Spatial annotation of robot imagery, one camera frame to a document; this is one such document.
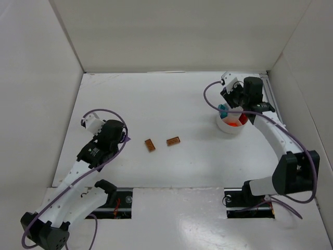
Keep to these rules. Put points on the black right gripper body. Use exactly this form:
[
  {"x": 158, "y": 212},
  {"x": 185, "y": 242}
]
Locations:
[{"x": 232, "y": 98}]

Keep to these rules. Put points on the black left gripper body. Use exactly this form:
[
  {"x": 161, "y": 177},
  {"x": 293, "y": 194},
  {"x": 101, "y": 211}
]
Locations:
[{"x": 103, "y": 142}]

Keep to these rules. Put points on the orange curved lego piece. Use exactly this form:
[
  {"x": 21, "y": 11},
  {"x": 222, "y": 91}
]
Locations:
[{"x": 233, "y": 122}]

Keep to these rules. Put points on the large teal lego brick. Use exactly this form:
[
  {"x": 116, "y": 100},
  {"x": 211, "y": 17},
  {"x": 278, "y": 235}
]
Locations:
[{"x": 223, "y": 110}]

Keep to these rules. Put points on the tan lego plate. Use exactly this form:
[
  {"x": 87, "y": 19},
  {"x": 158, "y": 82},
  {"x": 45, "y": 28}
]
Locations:
[{"x": 173, "y": 141}]

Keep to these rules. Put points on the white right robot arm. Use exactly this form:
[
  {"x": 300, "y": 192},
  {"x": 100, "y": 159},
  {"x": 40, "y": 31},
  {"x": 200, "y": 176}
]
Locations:
[{"x": 297, "y": 168}]

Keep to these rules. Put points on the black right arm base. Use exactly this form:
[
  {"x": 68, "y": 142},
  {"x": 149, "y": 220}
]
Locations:
[{"x": 240, "y": 203}]

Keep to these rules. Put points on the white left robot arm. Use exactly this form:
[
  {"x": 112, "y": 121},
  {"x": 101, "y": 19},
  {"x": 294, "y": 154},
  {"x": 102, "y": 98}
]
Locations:
[{"x": 49, "y": 226}]

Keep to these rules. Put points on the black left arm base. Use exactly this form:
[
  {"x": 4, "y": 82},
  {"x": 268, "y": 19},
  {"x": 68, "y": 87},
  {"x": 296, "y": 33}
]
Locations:
[{"x": 118, "y": 203}]

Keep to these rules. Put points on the white round divided container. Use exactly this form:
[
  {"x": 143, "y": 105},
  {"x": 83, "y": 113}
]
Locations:
[{"x": 225, "y": 127}]

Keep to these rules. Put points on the small brown lego brick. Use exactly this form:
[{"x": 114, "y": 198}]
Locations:
[{"x": 150, "y": 146}]

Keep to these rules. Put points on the aluminium rail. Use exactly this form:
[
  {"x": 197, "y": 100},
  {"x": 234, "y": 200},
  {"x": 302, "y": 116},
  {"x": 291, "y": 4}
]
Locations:
[{"x": 270, "y": 95}]

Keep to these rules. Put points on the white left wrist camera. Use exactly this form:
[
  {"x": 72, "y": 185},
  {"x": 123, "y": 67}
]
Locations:
[{"x": 92, "y": 123}]

